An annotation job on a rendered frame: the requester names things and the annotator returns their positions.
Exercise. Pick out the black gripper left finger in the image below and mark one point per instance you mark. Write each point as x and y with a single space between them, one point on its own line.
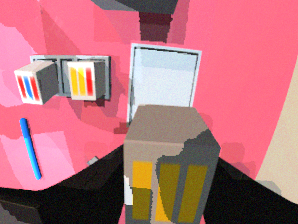
95 195

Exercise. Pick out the blue rod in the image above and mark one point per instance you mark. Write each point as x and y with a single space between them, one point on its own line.
31 153

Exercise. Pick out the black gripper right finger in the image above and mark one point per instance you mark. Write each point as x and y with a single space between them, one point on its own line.
237 199

